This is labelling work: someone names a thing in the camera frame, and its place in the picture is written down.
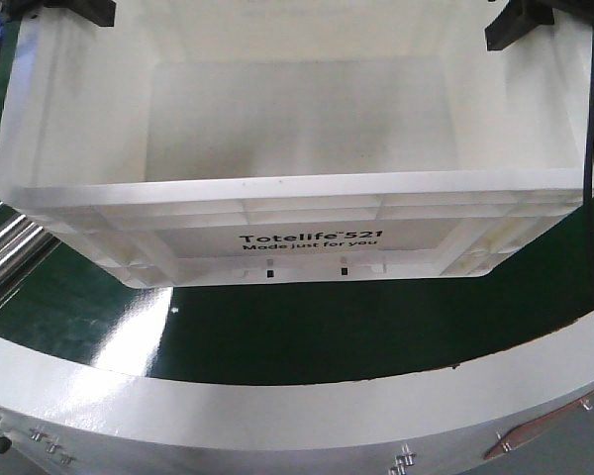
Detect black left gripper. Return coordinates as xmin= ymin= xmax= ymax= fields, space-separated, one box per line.
xmin=0 ymin=0 xmax=116 ymax=27

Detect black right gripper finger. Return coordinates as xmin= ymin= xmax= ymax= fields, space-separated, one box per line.
xmin=484 ymin=0 xmax=554 ymax=50

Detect white plastic tote box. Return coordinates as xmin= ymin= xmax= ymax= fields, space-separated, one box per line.
xmin=0 ymin=1 xmax=591 ymax=288

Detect chrome roller bars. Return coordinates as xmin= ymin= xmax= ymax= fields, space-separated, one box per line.
xmin=0 ymin=213 xmax=59 ymax=302

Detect white curved table rim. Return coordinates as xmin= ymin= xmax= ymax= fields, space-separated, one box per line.
xmin=0 ymin=316 xmax=594 ymax=474

